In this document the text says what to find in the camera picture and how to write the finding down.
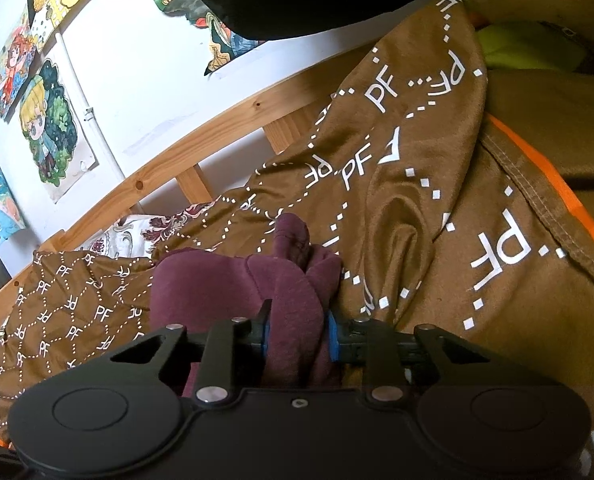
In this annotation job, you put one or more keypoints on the green-framed blond figure wall poster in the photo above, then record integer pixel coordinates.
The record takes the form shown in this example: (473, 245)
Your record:
(52, 125)

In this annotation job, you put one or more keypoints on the wooden bed frame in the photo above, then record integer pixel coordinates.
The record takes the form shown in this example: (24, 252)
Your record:
(177, 165)

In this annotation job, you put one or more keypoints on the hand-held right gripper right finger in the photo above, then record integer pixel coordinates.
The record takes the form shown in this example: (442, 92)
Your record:
(333, 340)

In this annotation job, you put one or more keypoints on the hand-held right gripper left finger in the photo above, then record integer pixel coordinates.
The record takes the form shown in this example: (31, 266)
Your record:
(264, 332)

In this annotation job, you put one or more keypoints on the brown printed blanket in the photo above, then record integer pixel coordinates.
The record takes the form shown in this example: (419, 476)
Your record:
(417, 185)

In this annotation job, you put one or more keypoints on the maroon small garment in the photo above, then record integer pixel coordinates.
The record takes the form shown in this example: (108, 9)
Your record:
(282, 280)

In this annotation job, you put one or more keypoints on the white floral bed sheet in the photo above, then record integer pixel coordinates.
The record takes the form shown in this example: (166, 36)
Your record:
(122, 240)

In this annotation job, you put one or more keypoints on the white wall pipe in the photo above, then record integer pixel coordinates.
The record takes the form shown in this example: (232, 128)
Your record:
(84, 105)

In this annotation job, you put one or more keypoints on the yellow-green cloth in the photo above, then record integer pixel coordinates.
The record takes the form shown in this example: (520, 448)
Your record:
(522, 50)

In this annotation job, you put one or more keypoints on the orange-haired figure wall poster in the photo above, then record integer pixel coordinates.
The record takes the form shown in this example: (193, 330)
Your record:
(14, 72)

